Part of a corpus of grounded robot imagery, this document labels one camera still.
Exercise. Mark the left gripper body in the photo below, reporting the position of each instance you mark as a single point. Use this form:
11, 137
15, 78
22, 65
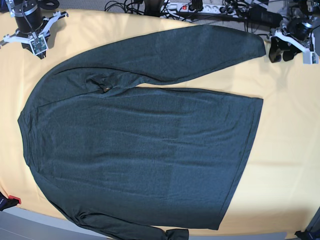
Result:
298, 32

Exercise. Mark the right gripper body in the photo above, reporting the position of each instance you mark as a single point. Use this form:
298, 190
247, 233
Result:
31, 24

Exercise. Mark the dark teal long-sleeve shirt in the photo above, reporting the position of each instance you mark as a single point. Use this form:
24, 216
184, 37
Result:
119, 152

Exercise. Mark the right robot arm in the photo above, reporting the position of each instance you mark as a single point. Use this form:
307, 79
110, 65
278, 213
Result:
48, 7

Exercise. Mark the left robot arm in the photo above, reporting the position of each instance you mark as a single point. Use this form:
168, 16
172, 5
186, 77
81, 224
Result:
304, 9

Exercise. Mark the black power adapter box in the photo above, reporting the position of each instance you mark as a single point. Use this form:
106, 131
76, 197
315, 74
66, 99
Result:
265, 18

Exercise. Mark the white power strip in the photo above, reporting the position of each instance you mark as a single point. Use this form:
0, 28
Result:
186, 7

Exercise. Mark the red and black clamp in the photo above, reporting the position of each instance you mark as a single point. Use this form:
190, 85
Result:
8, 202

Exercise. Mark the black corner clamp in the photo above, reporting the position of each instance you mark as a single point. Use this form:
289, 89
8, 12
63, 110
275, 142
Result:
308, 235

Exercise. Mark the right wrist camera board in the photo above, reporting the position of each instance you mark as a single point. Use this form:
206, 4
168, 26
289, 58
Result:
38, 45

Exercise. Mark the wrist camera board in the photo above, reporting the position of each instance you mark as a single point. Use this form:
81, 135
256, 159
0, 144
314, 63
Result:
310, 58
38, 45

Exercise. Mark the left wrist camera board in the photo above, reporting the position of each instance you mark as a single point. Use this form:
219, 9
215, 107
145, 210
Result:
310, 58

